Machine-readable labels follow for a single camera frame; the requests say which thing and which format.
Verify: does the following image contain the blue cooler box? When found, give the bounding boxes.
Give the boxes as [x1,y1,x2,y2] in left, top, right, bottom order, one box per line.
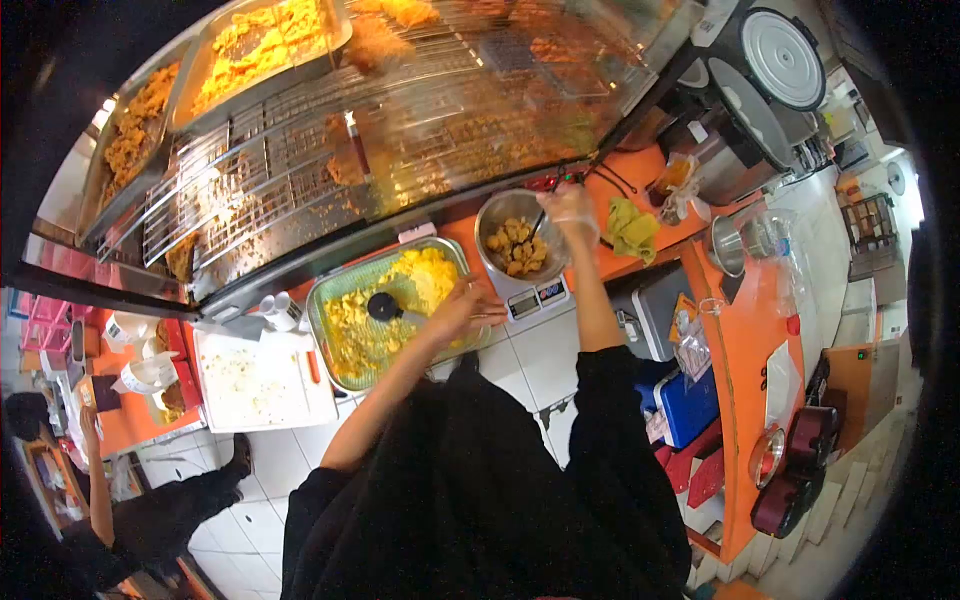
[636,360,723,451]

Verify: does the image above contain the large steel pot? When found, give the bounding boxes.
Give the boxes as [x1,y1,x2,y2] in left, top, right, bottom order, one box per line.
[658,58,798,207]

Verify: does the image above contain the tray of brown fried food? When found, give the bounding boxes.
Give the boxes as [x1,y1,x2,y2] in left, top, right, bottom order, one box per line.
[75,41,195,249]

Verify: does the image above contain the person's left hand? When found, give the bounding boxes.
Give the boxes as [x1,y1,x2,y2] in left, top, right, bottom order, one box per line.
[423,273,511,351]

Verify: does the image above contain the digital kitchen scale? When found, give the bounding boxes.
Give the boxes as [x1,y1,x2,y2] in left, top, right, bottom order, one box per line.
[480,264,576,324]

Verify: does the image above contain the small steel bowl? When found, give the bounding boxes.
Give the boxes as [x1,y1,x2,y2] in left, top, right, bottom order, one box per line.
[703,215,751,279]

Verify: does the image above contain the glass food display case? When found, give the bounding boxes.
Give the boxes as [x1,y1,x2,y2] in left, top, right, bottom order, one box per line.
[75,0,706,316]

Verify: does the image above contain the person's right fingers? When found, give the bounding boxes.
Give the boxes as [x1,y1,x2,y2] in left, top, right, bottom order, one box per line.
[536,185,582,222]

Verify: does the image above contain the pile of fried chicken pieces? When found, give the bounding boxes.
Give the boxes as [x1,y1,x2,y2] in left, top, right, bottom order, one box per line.
[483,217,552,279]

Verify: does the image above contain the pile of yellow food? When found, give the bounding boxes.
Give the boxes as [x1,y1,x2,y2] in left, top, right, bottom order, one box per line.
[321,247,460,382]

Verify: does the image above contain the dark red pan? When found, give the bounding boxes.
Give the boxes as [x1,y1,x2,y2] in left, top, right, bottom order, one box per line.
[783,405,841,481]
[750,472,825,540]

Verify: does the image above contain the shiny metal bowl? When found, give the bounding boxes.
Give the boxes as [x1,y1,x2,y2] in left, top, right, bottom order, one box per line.
[747,424,788,490]

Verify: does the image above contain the rectangular metal tray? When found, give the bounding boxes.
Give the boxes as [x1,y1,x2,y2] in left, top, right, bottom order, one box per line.
[306,236,493,396]

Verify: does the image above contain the round steel bowl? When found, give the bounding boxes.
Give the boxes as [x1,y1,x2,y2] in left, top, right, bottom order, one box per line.
[474,189,573,285]

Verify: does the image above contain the black tongs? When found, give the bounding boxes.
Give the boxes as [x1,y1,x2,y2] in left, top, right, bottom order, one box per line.
[523,168,571,247]

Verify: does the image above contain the bag of orange sauce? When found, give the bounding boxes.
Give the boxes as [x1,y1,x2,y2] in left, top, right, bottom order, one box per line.
[646,152,712,228]

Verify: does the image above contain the clear plastic bag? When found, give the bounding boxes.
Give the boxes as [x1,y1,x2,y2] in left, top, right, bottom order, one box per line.
[738,208,815,320]

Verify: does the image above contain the person's body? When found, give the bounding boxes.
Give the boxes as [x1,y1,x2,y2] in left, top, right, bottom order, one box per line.
[279,346,693,600]

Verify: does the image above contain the grey cash box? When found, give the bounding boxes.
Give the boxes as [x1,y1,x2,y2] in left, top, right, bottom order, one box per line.
[611,264,695,363]

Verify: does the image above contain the white cutting board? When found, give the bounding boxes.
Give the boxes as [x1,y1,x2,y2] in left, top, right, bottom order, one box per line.
[192,330,341,435]

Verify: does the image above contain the white squeeze bottles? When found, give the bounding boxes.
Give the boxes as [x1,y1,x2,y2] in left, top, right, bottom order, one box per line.
[257,291,305,333]

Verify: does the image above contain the pink plastic baskets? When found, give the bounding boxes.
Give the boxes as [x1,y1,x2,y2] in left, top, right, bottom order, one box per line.
[18,294,95,354]

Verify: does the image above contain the rice cooker with silver lid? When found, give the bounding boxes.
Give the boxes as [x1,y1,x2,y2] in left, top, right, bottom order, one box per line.
[701,6,828,147]

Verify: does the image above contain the tray of yellow fried food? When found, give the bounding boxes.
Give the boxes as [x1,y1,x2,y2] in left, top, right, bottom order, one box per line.
[166,0,354,136]

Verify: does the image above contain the person's right hand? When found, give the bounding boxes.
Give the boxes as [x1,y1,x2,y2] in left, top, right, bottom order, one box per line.
[536,183,602,252]

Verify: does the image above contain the green cloth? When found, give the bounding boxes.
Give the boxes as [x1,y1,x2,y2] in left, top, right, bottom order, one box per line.
[603,196,663,266]

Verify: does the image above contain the white plastic jug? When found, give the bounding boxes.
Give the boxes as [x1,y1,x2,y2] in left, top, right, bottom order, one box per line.
[111,351,181,396]
[101,311,160,355]

